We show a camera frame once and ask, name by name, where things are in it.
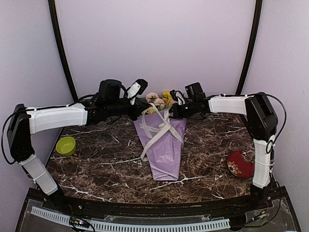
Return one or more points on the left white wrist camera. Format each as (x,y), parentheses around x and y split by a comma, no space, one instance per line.
(137,88)

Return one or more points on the right black frame post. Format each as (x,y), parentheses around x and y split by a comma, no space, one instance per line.
(251,45)

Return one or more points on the black front table rail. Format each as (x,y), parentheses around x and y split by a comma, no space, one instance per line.
(98,209)

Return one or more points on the lime green bowl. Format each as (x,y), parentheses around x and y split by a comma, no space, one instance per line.
(66,146)

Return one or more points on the pink purple wrapping paper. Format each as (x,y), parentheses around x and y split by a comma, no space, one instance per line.
(162,139)

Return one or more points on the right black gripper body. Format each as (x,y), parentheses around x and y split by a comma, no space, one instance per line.
(184,113)

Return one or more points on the white slotted cable duct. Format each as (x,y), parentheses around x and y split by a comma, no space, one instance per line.
(118,224)

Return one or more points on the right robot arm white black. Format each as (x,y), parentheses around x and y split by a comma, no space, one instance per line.
(260,116)

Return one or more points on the pink rose flower stem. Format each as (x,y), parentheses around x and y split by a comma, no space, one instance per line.
(156,100)

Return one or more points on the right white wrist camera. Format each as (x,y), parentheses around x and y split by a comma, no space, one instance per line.
(178,98)

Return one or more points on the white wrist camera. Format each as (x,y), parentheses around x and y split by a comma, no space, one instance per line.
(137,88)
(178,98)

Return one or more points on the yellow fuzzy poppy stem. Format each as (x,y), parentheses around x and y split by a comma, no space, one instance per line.
(167,98)

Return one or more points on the red floral dish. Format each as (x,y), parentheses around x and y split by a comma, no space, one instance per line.
(241,164)

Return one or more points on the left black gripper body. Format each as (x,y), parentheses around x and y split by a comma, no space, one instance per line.
(115,109)

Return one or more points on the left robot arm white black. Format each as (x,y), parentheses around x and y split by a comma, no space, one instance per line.
(112,99)

